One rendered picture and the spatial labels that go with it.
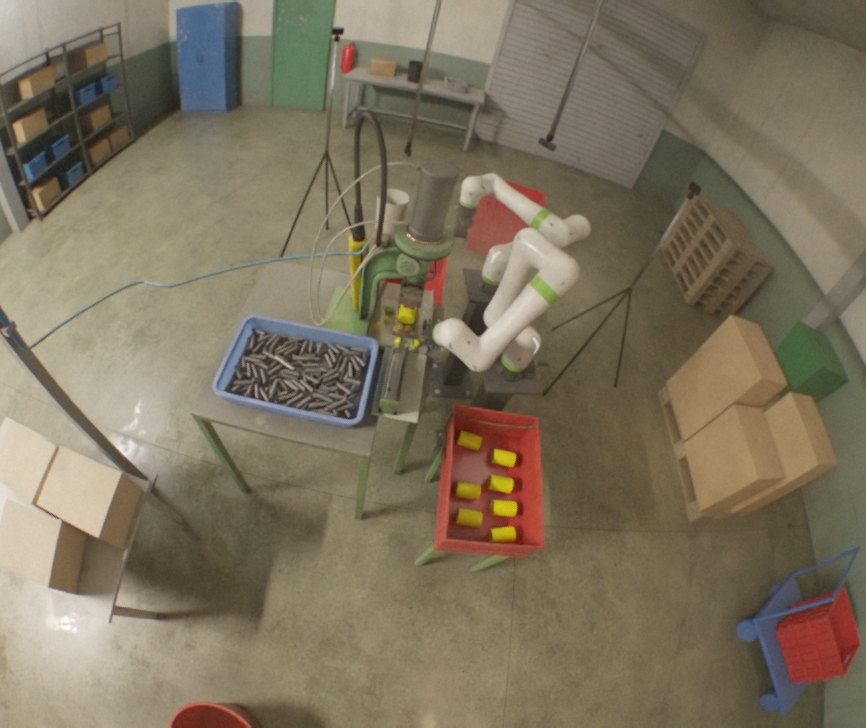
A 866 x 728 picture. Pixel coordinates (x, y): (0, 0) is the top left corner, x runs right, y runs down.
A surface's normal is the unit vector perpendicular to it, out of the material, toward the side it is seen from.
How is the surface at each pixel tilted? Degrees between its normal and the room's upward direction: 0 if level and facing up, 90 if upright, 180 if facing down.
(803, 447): 90
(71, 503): 0
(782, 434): 90
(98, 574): 0
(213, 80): 90
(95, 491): 0
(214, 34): 90
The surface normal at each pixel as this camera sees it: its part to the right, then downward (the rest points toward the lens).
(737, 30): -0.11, 0.79
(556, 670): 0.19, -0.58
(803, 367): -0.99, -0.16
